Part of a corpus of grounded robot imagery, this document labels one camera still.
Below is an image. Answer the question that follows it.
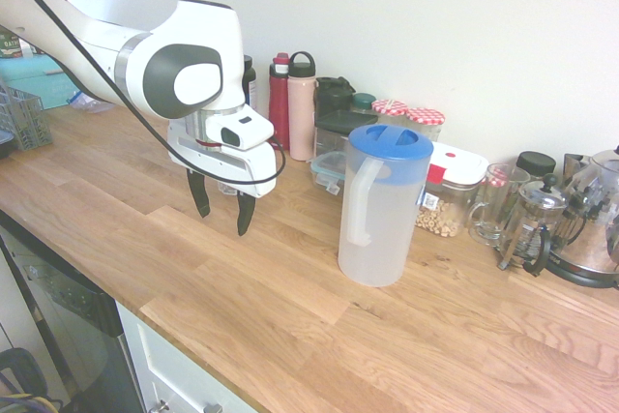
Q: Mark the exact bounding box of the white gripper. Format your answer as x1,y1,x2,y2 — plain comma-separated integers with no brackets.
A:
166,120,279,238

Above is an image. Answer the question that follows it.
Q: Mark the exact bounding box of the translucent pitcher with blue lid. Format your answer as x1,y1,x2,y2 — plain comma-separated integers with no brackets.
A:
337,123,434,287

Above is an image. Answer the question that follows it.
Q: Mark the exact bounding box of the red water bottle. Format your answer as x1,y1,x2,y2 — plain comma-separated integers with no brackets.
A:
268,52,292,151

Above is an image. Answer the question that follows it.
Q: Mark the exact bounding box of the pink water bottle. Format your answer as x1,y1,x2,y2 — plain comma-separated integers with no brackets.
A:
287,50,318,162

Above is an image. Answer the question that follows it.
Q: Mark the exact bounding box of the glass container with teal lid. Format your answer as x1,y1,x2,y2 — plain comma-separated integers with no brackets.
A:
309,150,347,192

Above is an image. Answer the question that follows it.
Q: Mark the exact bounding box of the clear container with black lid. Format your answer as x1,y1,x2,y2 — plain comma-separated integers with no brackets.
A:
313,110,379,159

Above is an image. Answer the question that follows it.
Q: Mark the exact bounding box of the black shaker bottle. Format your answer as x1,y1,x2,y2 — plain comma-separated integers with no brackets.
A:
313,75,357,120

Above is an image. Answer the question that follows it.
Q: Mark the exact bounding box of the clear plastic zip bag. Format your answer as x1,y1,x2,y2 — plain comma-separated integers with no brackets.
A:
65,91,117,115

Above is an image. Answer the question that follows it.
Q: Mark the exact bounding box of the white cabinet drawer front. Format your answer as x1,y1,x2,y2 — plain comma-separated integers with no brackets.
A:
115,301,255,413

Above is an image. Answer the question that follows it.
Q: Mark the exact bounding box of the green lid glass jar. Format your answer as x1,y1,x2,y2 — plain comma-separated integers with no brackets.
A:
350,92,379,117

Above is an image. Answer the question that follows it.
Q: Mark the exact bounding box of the red checked lid glass jar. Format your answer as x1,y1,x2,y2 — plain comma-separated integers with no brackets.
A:
404,106,447,143
370,98,410,127

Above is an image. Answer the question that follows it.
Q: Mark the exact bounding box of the black dishwasher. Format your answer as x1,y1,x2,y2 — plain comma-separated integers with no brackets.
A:
0,212,146,413

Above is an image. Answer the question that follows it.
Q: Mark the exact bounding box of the gray cutlery basket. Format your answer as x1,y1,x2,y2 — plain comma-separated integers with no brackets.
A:
0,74,55,152

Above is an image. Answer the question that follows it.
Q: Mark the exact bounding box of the white lid cereal container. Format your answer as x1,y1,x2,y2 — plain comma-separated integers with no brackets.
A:
414,140,490,239

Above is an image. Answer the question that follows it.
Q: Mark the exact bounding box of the green oats canister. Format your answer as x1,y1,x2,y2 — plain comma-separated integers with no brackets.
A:
0,30,26,61

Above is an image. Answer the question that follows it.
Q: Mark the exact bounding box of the clear glass mug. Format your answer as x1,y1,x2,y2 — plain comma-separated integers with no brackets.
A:
466,162,532,246

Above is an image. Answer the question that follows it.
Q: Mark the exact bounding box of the glass French press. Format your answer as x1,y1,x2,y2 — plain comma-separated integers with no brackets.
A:
497,173,568,278

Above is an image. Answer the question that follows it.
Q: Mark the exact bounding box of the black lid glass jar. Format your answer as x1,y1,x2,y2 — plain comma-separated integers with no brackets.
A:
515,150,556,183

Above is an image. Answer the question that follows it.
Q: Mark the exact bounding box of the stainless steel electric kettle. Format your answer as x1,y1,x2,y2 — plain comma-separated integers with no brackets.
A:
542,144,619,291

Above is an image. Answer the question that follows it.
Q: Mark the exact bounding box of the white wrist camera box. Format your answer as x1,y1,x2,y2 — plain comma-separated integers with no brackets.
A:
205,110,276,151

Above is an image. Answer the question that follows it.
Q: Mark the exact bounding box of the silver drawer handle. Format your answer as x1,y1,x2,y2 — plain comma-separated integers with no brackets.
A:
153,398,223,413

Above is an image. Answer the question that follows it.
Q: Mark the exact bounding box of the black cable coil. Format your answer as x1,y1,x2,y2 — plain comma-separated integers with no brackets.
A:
0,347,64,413

